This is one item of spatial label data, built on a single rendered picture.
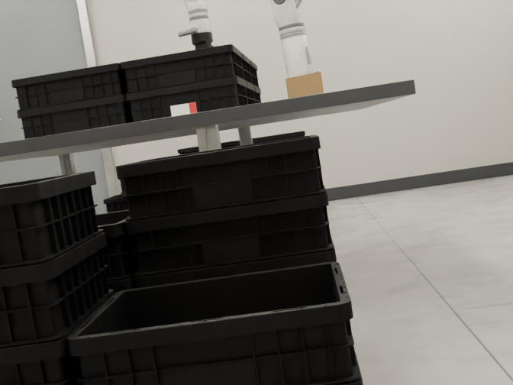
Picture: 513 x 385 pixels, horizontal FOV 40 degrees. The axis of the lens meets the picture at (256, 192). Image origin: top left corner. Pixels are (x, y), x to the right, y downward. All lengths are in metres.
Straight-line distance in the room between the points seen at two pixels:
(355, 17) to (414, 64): 0.59
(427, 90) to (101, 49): 2.63
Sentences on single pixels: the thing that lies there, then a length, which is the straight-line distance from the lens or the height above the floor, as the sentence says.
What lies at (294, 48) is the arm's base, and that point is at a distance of 2.49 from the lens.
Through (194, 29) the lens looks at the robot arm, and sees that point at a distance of 2.47.
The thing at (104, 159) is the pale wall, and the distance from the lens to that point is 5.80.
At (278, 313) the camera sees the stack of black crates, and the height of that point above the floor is 0.37.
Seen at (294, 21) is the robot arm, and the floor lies 0.98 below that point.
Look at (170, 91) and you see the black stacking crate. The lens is 2.45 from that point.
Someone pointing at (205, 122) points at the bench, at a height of 0.67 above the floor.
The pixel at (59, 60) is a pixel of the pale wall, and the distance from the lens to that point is 5.94.
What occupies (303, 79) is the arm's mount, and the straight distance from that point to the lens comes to 2.47.
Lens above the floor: 0.61
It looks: 5 degrees down
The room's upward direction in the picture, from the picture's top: 9 degrees counter-clockwise
